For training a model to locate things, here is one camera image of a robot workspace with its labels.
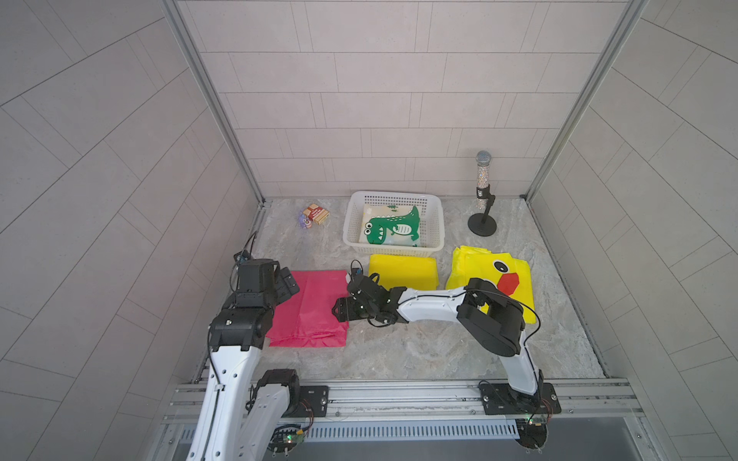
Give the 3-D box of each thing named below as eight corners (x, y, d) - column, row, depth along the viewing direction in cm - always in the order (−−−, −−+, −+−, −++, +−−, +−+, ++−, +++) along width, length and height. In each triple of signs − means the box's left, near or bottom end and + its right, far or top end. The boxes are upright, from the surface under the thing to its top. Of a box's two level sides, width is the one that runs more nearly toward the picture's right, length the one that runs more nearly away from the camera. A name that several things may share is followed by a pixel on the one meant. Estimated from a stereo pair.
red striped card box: (304, 215, 113) (302, 211, 111) (314, 206, 116) (313, 202, 115) (321, 225, 110) (320, 221, 108) (331, 215, 113) (330, 211, 111)
